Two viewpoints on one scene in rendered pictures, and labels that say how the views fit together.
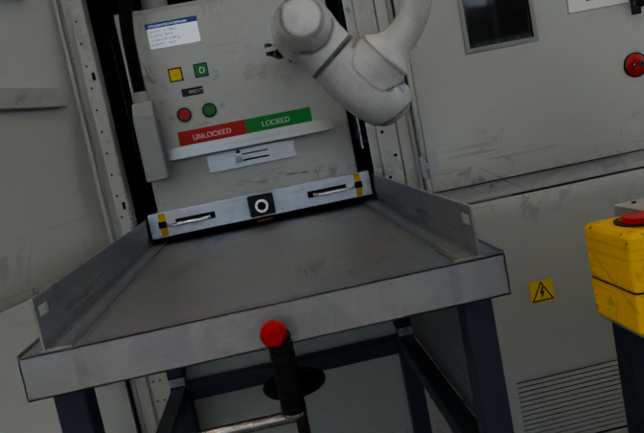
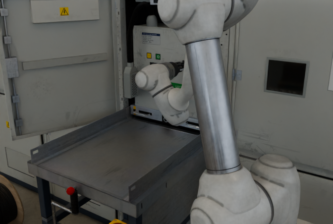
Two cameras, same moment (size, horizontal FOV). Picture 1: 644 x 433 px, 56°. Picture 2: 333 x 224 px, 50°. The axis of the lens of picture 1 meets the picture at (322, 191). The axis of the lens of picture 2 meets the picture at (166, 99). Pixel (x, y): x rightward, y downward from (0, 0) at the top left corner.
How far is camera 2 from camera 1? 1.13 m
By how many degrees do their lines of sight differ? 38
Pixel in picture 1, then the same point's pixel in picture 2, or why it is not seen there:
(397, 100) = (174, 120)
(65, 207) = (98, 96)
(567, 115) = (310, 140)
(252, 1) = not seen: hidden behind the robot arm
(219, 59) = (165, 54)
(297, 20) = (138, 81)
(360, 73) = (161, 105)
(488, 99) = (269, 116)
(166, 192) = (138, 98)
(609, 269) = not seen: outside the picture
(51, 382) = (32, 171)
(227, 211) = (156, 115)
